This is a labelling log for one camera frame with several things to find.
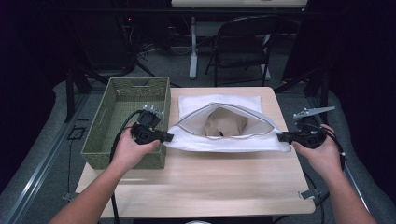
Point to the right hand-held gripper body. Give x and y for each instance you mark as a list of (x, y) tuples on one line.
[(311, 138)]

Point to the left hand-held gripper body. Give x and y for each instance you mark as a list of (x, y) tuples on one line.
[(144, 133)]

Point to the green woven basket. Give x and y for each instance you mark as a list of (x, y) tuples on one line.
[(102, 140)]

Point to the white mesh laundry bag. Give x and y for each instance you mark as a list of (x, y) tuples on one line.
[(224, 144)]

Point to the beige cloth garment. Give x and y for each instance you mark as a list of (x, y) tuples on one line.
[(225, 121)]

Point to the person's right hand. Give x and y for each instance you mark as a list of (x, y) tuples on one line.
[(327, 157)]

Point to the person's left hand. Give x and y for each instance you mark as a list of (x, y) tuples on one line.
[(130, 154)]

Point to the black metal stand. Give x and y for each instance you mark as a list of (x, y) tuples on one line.
[(71, 93), (324, 93)]

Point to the white background desk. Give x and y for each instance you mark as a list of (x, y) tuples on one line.
[(193, 46)]

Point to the black folding chair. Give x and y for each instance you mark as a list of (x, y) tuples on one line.
[(246, 34)]

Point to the grey metal table bracket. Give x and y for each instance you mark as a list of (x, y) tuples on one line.
[(69, 196), (309, 193)]

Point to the metal floor rail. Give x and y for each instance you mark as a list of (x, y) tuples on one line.
[(37, 168), (358, 186)]

